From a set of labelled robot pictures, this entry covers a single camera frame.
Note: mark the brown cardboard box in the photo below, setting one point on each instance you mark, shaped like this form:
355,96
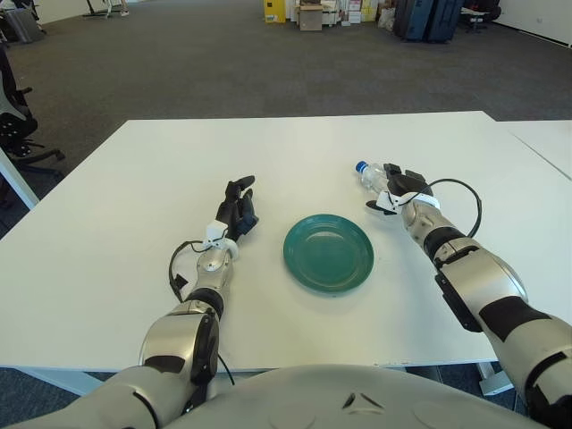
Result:
310,19

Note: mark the green round plate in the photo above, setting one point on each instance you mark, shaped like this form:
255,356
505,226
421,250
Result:
328,254

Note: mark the yellow cabinet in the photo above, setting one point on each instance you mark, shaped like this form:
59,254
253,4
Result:
274,11

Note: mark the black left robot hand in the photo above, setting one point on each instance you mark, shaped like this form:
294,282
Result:
234,212

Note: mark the black office chair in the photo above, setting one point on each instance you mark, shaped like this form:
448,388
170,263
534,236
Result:
18,127

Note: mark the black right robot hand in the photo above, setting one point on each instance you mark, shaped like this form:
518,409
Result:
409,183

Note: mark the clear plastic bottle blue cap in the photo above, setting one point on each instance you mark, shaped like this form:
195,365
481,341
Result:
371,176

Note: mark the stack of white boxes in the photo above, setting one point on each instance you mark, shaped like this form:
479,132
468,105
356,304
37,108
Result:
362,10

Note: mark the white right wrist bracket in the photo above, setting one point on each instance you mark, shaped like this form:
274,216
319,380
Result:
386,203

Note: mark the black stand legs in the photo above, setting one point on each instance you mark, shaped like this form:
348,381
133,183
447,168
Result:
100,9

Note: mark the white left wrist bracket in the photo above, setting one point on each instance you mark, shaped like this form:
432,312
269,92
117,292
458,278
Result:
216,230

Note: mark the dark navy suitcase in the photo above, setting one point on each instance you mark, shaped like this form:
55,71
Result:
444,20

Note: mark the white desk leg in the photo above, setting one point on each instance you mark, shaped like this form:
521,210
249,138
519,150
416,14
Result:
20,179

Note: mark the distant black chair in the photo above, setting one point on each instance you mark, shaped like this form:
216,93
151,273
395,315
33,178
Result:
480,13

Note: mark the white bag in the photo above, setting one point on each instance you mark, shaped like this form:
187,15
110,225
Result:
387,19

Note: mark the grey robot torso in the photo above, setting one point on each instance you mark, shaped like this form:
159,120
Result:
353,402

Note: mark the grey suitcase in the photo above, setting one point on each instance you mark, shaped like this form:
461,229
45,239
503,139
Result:
22,24

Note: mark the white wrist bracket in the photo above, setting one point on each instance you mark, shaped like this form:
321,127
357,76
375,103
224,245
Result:
386,203
216,230

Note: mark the blue suitcase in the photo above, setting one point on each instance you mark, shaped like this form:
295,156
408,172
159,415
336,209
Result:
411,20

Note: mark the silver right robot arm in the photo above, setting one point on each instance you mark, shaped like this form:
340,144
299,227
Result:
487,277

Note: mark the white shelf unit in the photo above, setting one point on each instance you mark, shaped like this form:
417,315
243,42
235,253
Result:
333,14

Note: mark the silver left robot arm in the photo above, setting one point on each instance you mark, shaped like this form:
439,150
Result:
183,330

